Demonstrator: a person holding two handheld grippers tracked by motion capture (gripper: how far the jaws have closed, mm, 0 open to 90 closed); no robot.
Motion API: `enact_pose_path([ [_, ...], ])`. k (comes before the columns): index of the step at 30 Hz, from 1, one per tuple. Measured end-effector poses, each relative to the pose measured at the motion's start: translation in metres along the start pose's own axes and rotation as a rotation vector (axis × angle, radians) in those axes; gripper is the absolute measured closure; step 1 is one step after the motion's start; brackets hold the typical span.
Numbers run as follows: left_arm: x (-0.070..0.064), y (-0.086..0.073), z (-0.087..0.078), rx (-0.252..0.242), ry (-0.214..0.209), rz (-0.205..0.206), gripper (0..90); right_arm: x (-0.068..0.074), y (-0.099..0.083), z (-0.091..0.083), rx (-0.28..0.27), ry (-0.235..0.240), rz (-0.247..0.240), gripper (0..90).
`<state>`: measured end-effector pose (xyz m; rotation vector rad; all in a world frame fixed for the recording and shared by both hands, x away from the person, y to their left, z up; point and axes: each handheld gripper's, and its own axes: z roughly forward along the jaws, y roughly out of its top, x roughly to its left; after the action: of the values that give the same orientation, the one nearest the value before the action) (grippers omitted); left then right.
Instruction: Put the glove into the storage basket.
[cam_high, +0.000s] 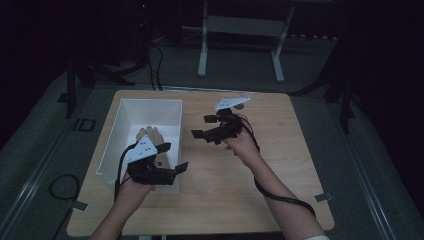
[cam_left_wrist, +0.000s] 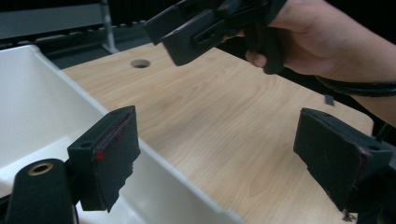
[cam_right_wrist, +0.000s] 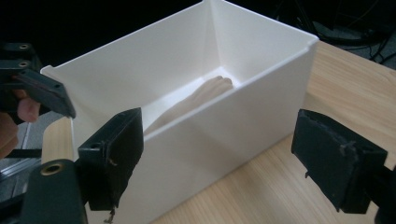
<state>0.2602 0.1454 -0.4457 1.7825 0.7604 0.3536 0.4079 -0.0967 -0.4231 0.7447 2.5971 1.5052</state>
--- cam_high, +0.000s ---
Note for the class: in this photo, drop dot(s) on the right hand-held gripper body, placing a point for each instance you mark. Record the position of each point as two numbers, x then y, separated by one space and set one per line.
228 128

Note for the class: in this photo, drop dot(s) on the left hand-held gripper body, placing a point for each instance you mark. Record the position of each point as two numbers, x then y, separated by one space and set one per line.
141 151

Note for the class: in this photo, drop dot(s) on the beige glove with dark dot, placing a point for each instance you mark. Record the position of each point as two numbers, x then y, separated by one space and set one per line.
151 135

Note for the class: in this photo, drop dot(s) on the white box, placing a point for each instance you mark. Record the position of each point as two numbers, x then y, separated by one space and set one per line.
146 113

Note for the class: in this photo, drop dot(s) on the person's right hand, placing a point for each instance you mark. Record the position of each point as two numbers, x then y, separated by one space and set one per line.
246 146

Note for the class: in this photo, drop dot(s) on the person's left hand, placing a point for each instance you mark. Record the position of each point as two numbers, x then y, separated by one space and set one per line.
131 195

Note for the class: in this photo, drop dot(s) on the round table grommet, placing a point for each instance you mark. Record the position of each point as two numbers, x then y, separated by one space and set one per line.
240 107

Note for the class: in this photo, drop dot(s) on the grey tape piece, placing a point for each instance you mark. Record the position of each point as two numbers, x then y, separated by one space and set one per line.
324 197
80 206

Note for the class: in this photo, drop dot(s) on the black tripod stand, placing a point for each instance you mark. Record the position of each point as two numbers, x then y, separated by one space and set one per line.
346 110
70 90

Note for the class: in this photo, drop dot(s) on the person's white sleeve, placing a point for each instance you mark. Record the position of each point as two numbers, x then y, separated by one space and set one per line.
316 238

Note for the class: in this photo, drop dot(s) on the white metal stand frame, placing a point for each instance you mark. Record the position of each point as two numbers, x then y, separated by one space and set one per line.
243 26

